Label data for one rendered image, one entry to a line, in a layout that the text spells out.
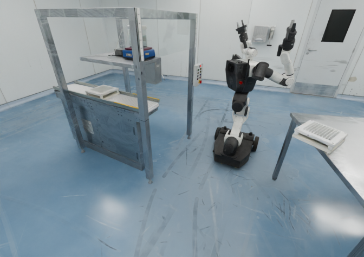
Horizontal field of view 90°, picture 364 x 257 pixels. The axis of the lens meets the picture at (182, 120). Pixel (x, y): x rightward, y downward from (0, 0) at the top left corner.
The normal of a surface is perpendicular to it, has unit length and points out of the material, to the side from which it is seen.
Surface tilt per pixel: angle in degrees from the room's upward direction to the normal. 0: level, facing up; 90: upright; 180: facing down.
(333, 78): 90
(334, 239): 0
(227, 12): 90
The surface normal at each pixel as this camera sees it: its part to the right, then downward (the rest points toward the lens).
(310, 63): -0.33, 0.44
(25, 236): 0.01, -0.88
